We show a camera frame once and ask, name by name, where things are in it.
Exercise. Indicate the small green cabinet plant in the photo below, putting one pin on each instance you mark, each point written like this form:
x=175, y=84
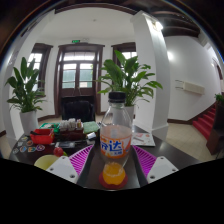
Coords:
x=220, y=99

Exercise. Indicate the white printed booklet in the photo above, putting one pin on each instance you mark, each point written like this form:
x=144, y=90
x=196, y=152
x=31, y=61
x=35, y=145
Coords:
x=145, y=139

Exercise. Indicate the green exit sign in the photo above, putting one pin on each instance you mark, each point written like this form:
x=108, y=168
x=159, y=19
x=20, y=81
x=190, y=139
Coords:
x=76, y=41

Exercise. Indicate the green box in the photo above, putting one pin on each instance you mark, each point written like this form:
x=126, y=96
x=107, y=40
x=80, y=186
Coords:
x=48, y=125

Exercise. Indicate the red plastic basket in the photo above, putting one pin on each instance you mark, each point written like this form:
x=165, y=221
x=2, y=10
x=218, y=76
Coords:
x=41, y=137

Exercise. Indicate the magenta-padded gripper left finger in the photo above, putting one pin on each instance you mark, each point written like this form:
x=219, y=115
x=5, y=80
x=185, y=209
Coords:
x=63, y=168

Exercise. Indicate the clear orange soda bottle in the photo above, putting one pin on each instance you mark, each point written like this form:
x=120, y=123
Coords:
x=116, y=143

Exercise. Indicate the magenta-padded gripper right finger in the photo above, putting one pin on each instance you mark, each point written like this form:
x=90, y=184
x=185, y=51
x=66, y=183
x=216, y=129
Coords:
x=161, y=168

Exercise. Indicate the small black flat device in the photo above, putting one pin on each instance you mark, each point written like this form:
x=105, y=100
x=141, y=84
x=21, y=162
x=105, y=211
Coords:
x=65, y=144

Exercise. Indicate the green folded cloth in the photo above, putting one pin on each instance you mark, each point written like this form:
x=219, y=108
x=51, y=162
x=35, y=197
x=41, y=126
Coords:
x=91, y=127

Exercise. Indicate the tray of small white cups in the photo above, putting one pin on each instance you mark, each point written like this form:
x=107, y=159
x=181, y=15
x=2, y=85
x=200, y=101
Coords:
x=70, y=125

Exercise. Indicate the dark wooden glazed door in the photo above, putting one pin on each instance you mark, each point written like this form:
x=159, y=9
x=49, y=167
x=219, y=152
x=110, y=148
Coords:
x=78, y=73

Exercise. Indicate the small red ball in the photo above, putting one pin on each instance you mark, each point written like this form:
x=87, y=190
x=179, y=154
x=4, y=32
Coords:
x=58, y=152

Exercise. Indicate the red carpeted staircase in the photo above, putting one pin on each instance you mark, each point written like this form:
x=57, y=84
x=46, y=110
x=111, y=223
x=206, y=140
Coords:
x=205, y=123

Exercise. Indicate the potted plant in white pot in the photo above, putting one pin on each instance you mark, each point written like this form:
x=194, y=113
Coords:
x=25, y=90
x=130, y=80

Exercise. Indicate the pale yellow cup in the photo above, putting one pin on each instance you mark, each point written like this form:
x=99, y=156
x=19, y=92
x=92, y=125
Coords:
x=45, y=161

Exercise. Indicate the white wall heater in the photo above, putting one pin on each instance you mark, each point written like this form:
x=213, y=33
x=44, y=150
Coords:
x=191, y=87

